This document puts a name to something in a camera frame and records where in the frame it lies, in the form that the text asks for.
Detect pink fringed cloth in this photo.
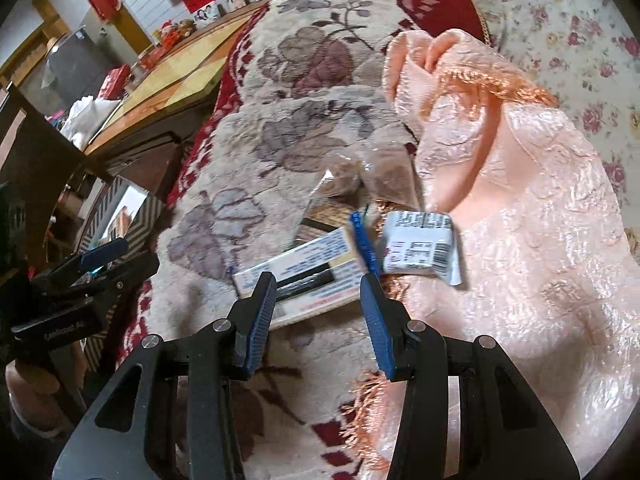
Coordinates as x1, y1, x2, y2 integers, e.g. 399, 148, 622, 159
345, 27, 634, 480

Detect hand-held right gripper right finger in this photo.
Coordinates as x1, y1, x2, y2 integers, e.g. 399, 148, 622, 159
360, 274, 582, 480

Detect long white cracker packet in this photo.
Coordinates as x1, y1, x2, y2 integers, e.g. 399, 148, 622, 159
232, 226, 387, 329

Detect floral bed sheet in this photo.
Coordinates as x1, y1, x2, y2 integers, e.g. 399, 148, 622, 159
470, 0, 640, 241

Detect dark wooden chair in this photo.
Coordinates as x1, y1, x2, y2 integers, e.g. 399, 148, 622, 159
0, 84, 87, 261

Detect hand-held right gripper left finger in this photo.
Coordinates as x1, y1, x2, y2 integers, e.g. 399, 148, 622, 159
50, 271, 277, 480

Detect white blue snack packet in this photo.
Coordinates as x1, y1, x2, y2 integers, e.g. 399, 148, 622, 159
350, 210, 463, 288

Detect plush toys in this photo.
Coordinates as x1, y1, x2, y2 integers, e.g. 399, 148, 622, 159
159, 19, 197, 44

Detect person's left hand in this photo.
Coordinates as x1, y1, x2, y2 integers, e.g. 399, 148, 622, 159
5, 359, 85, 433

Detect floral plush blanket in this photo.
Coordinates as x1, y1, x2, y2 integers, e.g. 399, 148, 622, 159
115, 0, 501, 480

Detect white box with striped rim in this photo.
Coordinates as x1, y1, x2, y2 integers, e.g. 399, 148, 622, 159
80, 175, 167, 366

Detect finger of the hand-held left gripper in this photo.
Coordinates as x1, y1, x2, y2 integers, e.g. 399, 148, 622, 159
92, 251, 161, 307
30, 236, 129, 289

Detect orange snack packet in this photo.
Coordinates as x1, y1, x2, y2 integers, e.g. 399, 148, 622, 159
112, 207, 137, 234

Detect flat red gift box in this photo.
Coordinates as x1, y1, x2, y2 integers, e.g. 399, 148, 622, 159
96, 64, 132, 99

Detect clear bag of brown snacks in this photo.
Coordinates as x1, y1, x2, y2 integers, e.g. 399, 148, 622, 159
294, 154, 422, 242

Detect dark glass cabinet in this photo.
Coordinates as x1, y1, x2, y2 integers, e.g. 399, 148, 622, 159
31, 29, 109, 117

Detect wooden table with yellow top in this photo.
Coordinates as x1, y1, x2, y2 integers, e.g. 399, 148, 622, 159
82, 10, 252, 162

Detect wide photo frame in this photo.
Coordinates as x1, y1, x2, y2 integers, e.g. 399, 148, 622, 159
191, 2, 219, 29

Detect white tissue bundle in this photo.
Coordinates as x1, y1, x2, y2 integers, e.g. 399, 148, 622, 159
59, 94, 122, 152

